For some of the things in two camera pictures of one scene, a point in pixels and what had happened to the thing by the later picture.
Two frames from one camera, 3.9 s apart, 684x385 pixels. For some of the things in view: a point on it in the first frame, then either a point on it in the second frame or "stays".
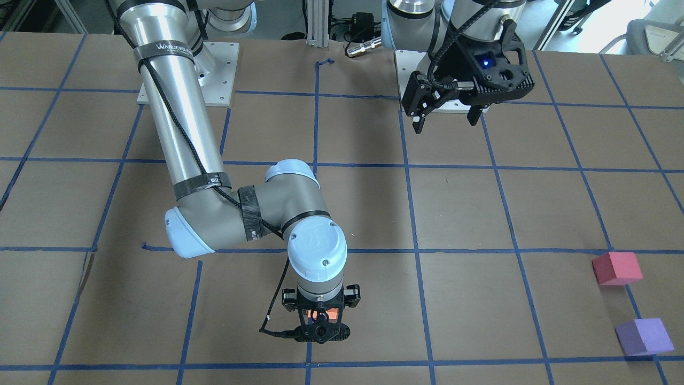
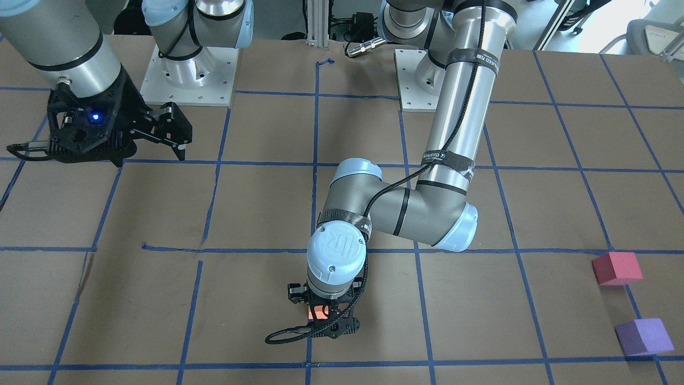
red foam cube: (616, 268) stays
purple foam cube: (644, 336) stays
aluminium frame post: (317, 15) stays
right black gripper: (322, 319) -> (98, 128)
